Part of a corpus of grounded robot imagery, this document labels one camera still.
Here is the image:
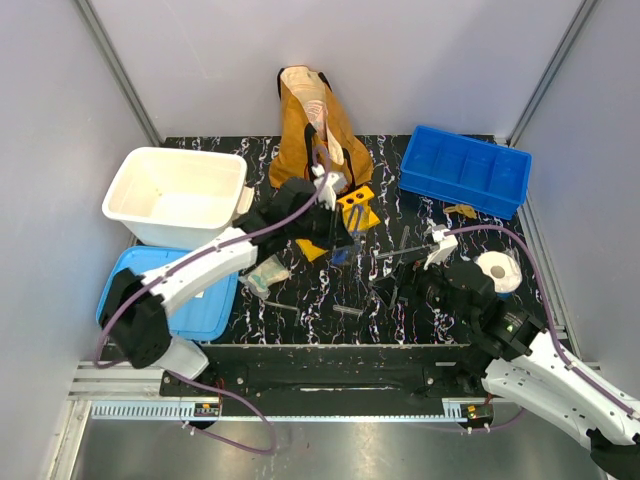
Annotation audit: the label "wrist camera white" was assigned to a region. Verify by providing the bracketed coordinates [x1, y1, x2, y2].
[311, 165, 347, 211]
[423, 225, 458, 270]

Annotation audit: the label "white plastic tub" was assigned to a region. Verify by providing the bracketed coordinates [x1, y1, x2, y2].
[102, 147, 255, 250]

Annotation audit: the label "blue compartment bin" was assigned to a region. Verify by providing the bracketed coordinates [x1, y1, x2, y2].
[398, 126, 532, 220]

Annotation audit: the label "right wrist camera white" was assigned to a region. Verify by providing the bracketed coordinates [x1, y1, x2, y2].
[423, 225, 458, 270]

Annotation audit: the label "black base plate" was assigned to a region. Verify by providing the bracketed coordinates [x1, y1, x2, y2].
[159, 343, 516, 401]

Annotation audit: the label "aluminium rail frame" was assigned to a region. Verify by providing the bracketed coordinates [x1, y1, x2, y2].
[47, 362, 603, 479]

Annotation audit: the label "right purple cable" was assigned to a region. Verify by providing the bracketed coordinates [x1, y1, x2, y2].
[439, 224, 640, 434]

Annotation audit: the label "short clear test tube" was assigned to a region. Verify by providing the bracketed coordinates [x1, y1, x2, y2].
[333, 305, 363, 316]

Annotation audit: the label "brown paper bag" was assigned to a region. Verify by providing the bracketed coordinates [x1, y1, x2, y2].
[269, 65, 374, 191]

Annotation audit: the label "yellow test tube rack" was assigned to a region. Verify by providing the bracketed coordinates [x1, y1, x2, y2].
[296, 186, 380, 262]

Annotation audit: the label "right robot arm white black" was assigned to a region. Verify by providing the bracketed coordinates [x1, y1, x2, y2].
[371, 262, 639, 479]

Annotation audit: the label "bent glass tube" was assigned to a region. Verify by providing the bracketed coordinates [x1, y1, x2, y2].
[263, 300, 301, 326]

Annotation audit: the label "packaged gloves clear bag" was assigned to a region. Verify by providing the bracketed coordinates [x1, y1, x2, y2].
[239, 255, 291, 300]

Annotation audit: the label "clear pipette tube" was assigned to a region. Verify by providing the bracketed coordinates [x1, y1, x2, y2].
[399, 225, 410, 250]

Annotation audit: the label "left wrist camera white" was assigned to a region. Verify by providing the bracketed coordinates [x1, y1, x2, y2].
[311, 165, 347, 211]

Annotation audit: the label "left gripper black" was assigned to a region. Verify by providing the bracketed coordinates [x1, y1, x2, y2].
[288, 199, 354, 251]

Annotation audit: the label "blue safety glasses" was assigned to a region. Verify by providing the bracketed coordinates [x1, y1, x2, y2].
[331, 206, 363, 266]

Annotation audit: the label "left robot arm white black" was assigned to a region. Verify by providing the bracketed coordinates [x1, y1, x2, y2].
[99, 173, 352, 396]

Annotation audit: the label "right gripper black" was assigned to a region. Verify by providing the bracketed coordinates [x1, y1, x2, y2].
[368, 248, 475, 327]

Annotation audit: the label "light blue tub lid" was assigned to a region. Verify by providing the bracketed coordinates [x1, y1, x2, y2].
[96, 245, 238, 342]

